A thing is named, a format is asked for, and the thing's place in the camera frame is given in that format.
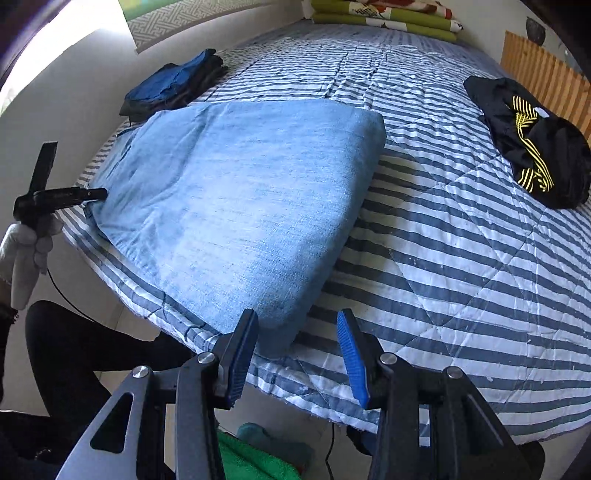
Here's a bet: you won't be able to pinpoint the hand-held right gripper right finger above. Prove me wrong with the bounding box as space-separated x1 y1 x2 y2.
336 308 532 480

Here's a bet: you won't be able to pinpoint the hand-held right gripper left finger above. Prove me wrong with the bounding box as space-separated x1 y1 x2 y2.
62 308 259 480

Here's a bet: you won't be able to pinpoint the light blue denim pants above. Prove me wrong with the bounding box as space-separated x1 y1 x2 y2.
84 99 387 361

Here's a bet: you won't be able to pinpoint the person's left forearm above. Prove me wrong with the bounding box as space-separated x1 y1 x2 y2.
0 274 20 324

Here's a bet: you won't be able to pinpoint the person's left hand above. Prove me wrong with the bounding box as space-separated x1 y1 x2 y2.
0 222 51 283

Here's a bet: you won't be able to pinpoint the teal cloth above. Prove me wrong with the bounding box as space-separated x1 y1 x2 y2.
237 422 315 468

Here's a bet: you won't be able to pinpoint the green cloth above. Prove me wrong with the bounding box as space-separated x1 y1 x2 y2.
216 429 301 480

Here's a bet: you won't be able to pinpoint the blue striped folded garment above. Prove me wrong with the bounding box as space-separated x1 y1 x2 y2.
124 48 218 104

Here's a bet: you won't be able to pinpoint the blue white striped quilt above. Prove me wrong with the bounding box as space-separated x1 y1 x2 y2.
60 21 591 437

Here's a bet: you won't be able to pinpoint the dark grey folded garment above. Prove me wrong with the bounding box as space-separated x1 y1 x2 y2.
119 53 229 117

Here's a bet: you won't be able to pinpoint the person's leg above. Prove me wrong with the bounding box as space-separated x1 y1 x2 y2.
0 300 195 480

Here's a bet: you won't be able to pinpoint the black yellow striped garment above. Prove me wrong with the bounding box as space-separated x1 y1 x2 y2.
463 76 591 209

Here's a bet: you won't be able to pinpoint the green floral folded blanket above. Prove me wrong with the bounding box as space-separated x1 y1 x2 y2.
310 0 465 44

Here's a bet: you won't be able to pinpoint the dark vase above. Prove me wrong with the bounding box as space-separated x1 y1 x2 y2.
526 16 546 47

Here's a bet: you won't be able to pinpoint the black floor cable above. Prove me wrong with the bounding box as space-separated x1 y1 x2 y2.
324 422 338 480

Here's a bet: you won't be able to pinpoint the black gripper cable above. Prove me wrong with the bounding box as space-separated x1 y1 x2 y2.
44 268 95 321

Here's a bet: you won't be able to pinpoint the patterned wall poster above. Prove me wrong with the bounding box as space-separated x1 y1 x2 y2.
117 0 305 51

